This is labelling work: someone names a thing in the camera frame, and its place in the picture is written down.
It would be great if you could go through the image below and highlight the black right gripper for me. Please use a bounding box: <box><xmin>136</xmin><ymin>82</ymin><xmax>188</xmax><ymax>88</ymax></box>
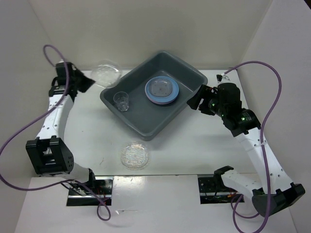
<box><xmin>186</xmin><ymin>83</ymin><xmax>226</xmax><ymax>117</ymax></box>

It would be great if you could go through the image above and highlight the clear squarish glass plate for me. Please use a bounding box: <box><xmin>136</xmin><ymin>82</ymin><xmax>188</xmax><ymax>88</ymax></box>
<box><xmin>90</xmin><ymin>63</ymin><xmax>122</xmax><ymax>88</ymax></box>

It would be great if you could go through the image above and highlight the blue round plate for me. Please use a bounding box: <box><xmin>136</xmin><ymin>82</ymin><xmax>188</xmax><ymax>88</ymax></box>
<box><xmin>145</xmin><ymin>76</ymin><xmax>179</xmax><ymax>105</ymax></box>

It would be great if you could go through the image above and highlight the amber dotted glass plate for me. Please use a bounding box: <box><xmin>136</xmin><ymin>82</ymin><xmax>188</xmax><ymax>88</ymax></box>
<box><xmin>148</xmin><ymin>78</ymin><xmax>173</xmax><ymax>97</ymax></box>

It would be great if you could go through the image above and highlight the clear plastic cup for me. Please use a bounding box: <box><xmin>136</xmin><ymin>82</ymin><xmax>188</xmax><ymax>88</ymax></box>
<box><xmin>113</xmin><ymin>92</ymin><xmax>129</xmax><ymax>112</ymax></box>

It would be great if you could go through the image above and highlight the clear textured round plate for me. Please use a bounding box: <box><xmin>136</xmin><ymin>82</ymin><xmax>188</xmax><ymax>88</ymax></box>
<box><xmin>121</xmin><ymin>142</ymin><xmax>150</xmax><ymax>170</ymax></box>

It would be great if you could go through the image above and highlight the purple round plate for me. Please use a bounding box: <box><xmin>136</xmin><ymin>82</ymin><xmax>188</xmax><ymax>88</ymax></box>
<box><xmin>148</xmin><ymin>97</ymin><xmax>176</xmax><ymax>105</ymax></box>

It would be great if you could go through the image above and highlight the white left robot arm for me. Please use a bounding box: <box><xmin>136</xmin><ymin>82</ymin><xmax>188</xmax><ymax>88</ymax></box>
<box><xmin>26</xmin><ymin>61</ymin><xmax>97</xmax><ymax>194</ymax></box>

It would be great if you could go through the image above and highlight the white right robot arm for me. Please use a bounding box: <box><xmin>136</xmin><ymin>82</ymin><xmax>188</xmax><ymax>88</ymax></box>
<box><xmin>187</xmin><ymin>83</ymin><xmax>305</xmax><ymax>216</ymax></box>

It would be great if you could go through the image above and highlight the grey plastic bin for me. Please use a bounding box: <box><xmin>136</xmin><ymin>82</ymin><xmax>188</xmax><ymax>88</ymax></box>
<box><xmin>100</xmin><ymin>51</ymin><xmax>208</xmax><ymax>141</ymax></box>

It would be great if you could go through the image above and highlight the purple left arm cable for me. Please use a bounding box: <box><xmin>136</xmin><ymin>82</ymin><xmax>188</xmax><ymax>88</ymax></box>
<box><xmin>0</xmin><ymin>45</ymin><xmax>111</xmax><ymax>221</ymax></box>

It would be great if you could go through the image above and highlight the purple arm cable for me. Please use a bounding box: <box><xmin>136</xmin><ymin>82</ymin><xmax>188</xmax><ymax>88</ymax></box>
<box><xmin>0</xmin><ymin>45</ymin><xmax>111</xmax><ymax>221</ymax></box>
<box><xmin>218</xmin><ymin>60</ymin><xmax>282</xmax><ymax>232</ymax></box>

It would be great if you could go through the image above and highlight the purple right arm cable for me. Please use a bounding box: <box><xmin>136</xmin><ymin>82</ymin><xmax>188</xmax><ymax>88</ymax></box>
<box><xmin>218</xmin><ymin>60</ymin><xmax>282</xmax><ymax>232</ymax></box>

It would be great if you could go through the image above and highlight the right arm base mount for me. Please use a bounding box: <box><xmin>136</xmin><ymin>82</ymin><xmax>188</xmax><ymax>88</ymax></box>
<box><xmin>197</xmin><ymin>166</ymin><xmax>241</xmax><ymax>204</ymax></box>

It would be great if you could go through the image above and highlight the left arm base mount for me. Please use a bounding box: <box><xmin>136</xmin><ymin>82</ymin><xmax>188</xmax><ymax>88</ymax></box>
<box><xmin>63</xmin><ymin>176</ymin><xmax>114</xmax><ymax>207</ymax></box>

